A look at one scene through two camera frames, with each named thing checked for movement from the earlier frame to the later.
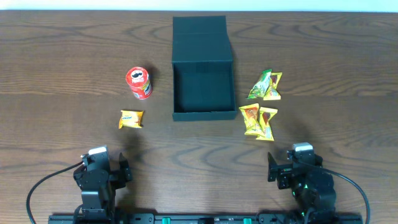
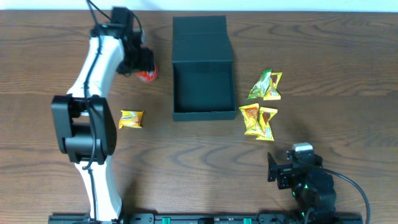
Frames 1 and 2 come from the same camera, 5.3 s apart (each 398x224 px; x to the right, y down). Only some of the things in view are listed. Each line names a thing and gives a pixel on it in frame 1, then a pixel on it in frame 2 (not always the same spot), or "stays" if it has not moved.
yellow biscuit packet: [131, 118] stays
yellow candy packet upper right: [272, 93] stays
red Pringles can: [138, 78] → [148, 76]
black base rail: [206, 219] stays
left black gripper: [117, 177] → [146, 61]
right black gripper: [282, 171] stays
